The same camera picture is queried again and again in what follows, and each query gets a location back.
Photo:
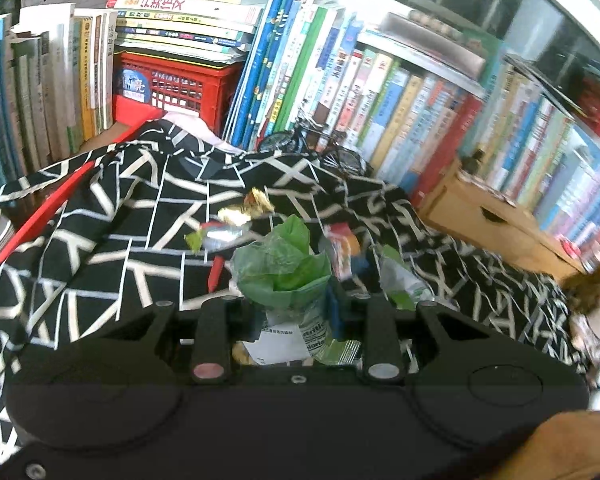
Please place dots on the row of upright books right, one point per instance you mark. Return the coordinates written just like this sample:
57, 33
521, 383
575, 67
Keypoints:
372, 74

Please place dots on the left hand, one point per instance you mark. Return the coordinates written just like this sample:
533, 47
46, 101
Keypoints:
567, 446

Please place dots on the blue orange snack packet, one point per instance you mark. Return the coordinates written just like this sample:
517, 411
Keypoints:
344, 251

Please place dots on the red flat book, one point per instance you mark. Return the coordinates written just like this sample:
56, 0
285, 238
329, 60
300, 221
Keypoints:
29, 202

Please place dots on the stack of flat books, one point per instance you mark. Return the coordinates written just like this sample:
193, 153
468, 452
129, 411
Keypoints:
219, 32

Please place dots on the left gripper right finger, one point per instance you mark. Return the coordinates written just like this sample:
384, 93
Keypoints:
372, 322

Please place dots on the black white geometric tablecloth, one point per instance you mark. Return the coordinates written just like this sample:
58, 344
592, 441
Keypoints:
118, 244

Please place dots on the red plastic crate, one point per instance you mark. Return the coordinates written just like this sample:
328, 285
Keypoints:
174, 84

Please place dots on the miniature black bicycle model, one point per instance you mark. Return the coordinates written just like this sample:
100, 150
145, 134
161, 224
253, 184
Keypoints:
307, 138

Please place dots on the clear green plastic bag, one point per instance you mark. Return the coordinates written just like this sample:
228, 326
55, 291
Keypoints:
400, 283

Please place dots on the gold foil wrapper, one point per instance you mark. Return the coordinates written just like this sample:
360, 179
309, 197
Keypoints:
254, 205

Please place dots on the books on wooden box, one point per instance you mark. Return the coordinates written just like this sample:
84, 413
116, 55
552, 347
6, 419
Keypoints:
539, 151

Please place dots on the wooden drawer box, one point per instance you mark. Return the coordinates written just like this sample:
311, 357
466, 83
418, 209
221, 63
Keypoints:
469, 212

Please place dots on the row of upright books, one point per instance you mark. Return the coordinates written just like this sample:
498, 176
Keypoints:
56, 84
372, 74

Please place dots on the row of upright books left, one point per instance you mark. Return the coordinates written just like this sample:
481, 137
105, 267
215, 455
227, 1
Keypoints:
56, 84

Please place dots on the red pen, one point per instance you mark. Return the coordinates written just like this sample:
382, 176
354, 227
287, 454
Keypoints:
215, 274

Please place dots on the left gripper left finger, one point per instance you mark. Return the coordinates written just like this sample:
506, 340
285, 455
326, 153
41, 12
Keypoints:
222, 322

